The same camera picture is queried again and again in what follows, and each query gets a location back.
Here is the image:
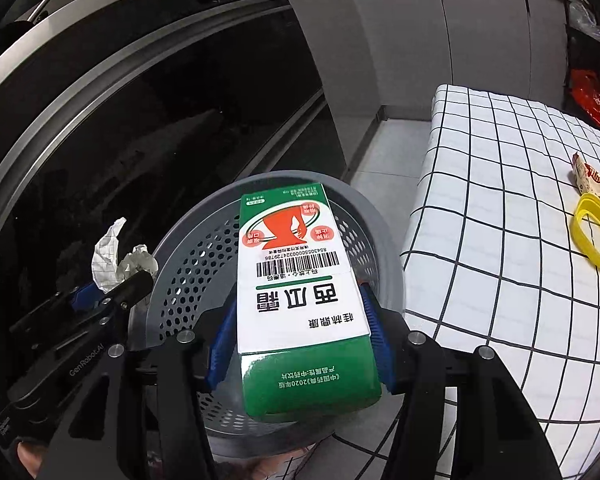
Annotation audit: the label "beige snack wrapper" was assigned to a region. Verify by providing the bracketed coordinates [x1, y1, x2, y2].
[571, 152, 600, 218]

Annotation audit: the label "clear plastic bag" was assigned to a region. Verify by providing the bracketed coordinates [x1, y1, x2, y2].
[567, 0, 600, 48]

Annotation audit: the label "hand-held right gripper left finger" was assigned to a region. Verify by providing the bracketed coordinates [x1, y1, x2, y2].
[40, 305, 241, 480]

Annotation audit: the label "red plastic bags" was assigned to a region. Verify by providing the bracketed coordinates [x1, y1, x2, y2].
[567, 67, 600, 136]

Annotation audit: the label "black built-in appliance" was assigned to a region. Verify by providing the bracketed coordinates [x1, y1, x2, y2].
[0, 0, 351, 321]

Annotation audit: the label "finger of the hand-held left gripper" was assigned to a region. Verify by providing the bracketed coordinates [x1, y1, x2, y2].
[67, 271, 156, 318]
[9, 287, 81, 348]

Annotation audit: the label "black shelf rack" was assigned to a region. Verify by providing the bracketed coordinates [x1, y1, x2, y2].
[560, 0, 600, 136]

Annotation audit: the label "white tissue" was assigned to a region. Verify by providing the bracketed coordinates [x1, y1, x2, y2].
[91, 217, 159, 293]

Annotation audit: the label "grey perforated waste bin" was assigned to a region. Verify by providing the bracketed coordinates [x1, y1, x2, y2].
[145, 170, 406, 461]

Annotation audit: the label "green and white carton box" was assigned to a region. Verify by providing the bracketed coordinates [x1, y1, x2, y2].
[236, 184, 383, 423]

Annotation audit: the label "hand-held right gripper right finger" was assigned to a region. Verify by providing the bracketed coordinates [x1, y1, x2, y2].
[357, 282, 563, 480]

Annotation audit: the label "grey kitchen counter cabinet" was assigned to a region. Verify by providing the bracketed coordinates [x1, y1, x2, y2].
[285, 0, 568, 121]

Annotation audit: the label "yellow plastic ring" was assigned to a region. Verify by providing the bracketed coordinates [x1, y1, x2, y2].
[572, 191, 600, 268]

